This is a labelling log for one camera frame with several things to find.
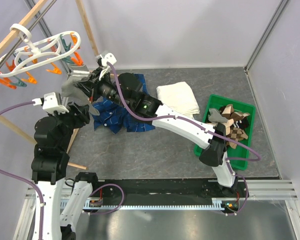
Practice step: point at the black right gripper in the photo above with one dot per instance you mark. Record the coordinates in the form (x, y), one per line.
(91, 85)

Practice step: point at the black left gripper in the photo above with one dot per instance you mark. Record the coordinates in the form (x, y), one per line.
(82, 117)

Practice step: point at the brown cream striped sock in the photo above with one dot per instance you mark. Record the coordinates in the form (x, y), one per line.
(229, 113)

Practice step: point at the grey white striped sock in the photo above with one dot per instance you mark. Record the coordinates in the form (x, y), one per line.
(216, 117)

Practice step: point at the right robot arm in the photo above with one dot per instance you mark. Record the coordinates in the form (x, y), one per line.
(127, 92)

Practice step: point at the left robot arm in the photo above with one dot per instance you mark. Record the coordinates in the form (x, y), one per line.
(53, 135)

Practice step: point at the white round sock hanger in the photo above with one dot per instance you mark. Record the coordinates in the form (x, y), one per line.
(37, 54)

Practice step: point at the blue plaid shirt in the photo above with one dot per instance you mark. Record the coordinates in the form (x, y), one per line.
(115, 117)

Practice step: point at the white folded towel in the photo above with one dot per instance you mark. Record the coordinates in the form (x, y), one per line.
(180, 97)

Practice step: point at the green plastic tray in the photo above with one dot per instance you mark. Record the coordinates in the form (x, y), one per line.
(216, 102)

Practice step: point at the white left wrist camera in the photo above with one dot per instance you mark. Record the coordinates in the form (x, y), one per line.
(51, 103)

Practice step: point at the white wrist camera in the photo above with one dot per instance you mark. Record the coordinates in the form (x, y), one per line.
(103, 60)
(51, 103)

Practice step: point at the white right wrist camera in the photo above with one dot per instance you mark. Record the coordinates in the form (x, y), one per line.
(103, 60)

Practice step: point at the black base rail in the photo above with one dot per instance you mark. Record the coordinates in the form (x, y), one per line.
(161, 192)

